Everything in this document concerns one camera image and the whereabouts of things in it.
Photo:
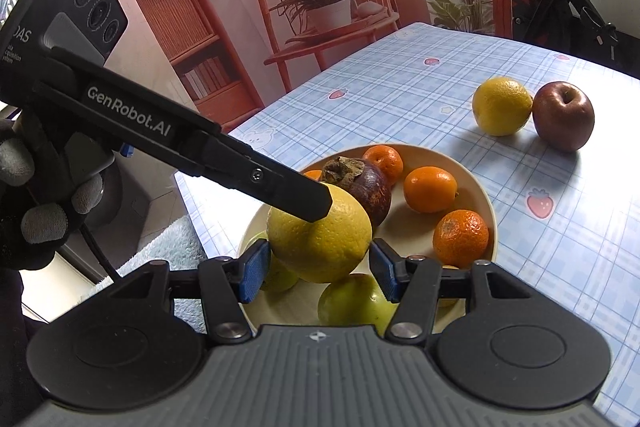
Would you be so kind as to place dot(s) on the blue plaid tablecloth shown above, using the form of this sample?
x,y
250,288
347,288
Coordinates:
x,y
425,97

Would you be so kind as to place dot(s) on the small brown longan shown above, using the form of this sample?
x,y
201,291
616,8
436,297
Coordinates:
x,y
449,267

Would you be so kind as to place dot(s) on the cream round plate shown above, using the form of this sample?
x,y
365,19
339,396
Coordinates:
x,y
402,232

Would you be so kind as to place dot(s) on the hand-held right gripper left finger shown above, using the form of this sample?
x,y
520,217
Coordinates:
x,y
252,272

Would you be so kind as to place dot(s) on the small green apple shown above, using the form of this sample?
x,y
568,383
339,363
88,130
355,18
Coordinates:
x,y
350,304
280,279

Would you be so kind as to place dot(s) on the person's left hand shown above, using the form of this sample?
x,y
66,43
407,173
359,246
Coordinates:
x,y
42,224

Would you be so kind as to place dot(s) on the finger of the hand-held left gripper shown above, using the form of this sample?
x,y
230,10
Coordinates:
x,y
280,187

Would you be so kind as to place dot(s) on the dark purple mangosteen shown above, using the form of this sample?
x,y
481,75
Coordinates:
x,y
370,194

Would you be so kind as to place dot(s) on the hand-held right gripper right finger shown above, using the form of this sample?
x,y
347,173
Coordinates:
x,y
385,272

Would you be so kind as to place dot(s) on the orange tangerine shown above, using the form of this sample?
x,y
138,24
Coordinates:
x,y
312,175
430,189
387,162
460,239

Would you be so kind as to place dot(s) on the light blue fluffy rug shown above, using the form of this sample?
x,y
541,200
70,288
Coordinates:
x,y
165,252

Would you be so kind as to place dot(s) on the yellow lemon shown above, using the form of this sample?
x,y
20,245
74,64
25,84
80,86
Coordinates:
x,y
501,106
325,242

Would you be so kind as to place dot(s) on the red apple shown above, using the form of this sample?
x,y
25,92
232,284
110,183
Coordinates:
x,y
562,117

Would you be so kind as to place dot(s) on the person's left forearm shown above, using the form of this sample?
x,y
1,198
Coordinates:
x,y
12,332

